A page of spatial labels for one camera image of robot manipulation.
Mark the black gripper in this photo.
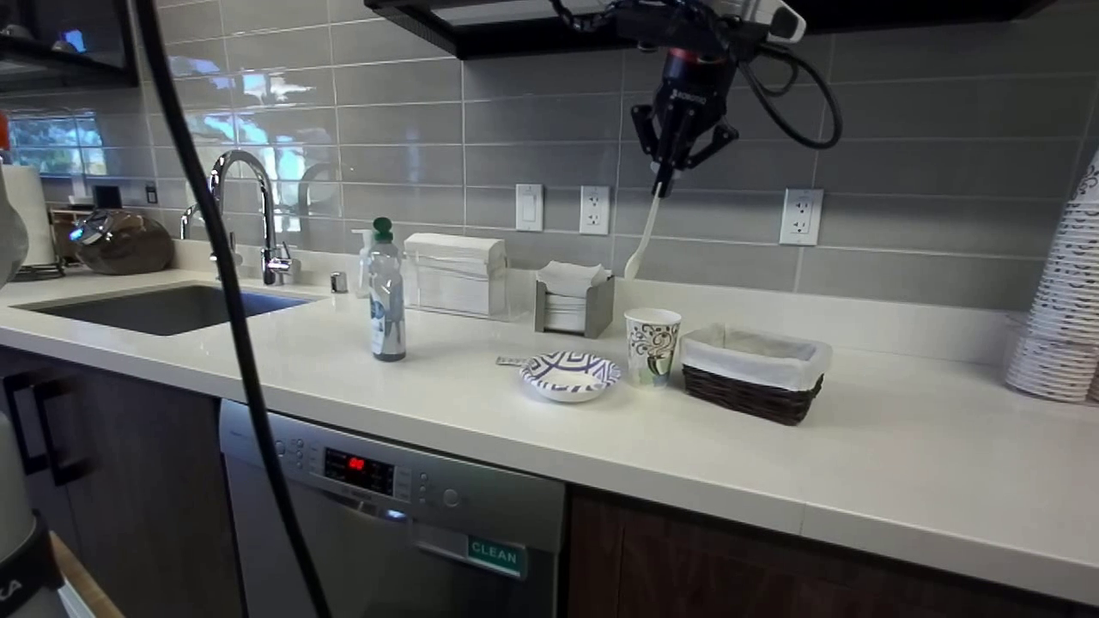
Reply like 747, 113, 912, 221
628, 0, 806, 197

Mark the white plastic spoon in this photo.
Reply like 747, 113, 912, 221
623, 183, 665, 281

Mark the patterned paper cup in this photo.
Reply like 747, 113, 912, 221
627, 308, 684, 386

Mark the blue white paper plate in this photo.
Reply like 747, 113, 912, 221
520, 351, 623, 406

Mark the grey napkin holder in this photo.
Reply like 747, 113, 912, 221
535, 261, 615, 335

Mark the dark basket with white liner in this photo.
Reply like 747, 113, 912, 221
682, 325, 830, 426

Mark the white paper towel box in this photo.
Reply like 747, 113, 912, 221
407, 232, 507, 315

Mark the dish soap bottle green cap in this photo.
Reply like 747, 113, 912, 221
360, 218, 407, 362

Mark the chrome kitchen faucet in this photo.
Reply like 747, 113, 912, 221
205, 151, 298, 286

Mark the stack of paper cups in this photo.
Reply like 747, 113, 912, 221
1003, 151, 1099, 406

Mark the stainless steel dishwasher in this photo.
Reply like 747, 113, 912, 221
273, 411, 567, 618

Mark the kitchen sink basin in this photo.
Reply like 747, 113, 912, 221
21, 286, 310, 341

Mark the dark wood cabinet door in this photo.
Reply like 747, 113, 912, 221
0, 351, 244, 618

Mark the white paper towel roll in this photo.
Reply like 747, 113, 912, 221
4, 164, 57, 268

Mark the white wall outlet middle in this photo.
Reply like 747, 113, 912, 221
580, 187, 612, 232

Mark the white wall outlet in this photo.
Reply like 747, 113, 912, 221
580, 187, 612, 232
780, 190, 824, 246

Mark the white wall outlet right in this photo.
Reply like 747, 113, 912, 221
780, 190, 824, 246

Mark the white wall switch plate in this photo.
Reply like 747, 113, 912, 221
517, 183, 544, 229

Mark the black hanging cable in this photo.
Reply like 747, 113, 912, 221
133, 0, 338, 618

